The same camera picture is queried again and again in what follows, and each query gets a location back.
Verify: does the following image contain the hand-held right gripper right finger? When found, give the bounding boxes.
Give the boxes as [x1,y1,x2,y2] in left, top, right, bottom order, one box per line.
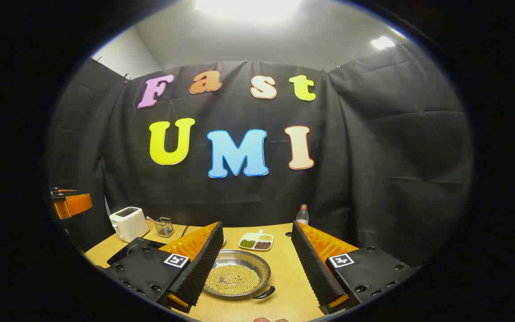
[291,220,419,315]

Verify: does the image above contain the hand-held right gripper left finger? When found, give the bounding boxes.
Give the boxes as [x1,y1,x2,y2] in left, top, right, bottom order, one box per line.
[101,221,224,314]

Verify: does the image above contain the stainless steel pot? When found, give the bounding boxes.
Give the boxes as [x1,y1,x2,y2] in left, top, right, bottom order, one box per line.
[203,250,276,299]

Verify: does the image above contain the black induction cooktop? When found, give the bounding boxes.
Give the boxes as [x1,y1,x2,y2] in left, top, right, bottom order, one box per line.
[107,237,167,265]

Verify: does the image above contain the pile of soybeans in pot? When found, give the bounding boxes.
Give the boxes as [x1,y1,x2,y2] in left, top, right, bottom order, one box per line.
[205,264,261,295]

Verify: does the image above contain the white divided dish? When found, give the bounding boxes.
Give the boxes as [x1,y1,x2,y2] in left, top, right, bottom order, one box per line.
[238,229,274,251]

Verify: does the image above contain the white toaster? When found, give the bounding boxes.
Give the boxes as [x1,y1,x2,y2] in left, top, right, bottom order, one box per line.
[109,207,150,243]

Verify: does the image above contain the small ceiling light panel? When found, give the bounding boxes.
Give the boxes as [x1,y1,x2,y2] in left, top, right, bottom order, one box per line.
[370,36,396,50]

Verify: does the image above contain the large ceiling light panel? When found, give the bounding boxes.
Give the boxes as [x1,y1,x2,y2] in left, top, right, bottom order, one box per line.
[194,0,304,24]

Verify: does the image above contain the wire mesh basket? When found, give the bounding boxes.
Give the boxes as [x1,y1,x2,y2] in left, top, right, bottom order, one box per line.
[156,217,174,237]

